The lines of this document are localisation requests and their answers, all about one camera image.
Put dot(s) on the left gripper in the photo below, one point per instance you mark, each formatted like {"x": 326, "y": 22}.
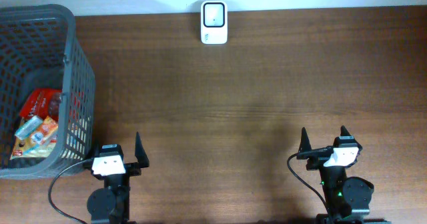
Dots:
{"x": 132, "y": 166}

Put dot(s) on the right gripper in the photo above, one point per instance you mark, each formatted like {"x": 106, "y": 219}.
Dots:
{"x": 317, "y": 153}

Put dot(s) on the orange tissue pack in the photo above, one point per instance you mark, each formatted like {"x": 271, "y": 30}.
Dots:
{"x": 45, "y": 132}

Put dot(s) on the yellow snack bag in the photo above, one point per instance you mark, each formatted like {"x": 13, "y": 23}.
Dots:
{"x": 25, "y": 148}

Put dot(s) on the teal tissue pack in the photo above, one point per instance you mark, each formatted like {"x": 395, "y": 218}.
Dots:
{"x": 28, "y": 127}

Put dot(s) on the red snack bag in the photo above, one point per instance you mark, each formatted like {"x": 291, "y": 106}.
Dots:
{"x": 42, "y": 102}

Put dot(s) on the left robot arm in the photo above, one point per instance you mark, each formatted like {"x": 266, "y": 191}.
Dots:
{"x": 111, "y": 203}

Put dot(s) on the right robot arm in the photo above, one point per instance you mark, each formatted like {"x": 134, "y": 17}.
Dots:
{"x": 346, "y": 199}

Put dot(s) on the grey plastic mesh basket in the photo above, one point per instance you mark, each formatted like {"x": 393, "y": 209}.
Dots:
{"x": 39, "y": 48}

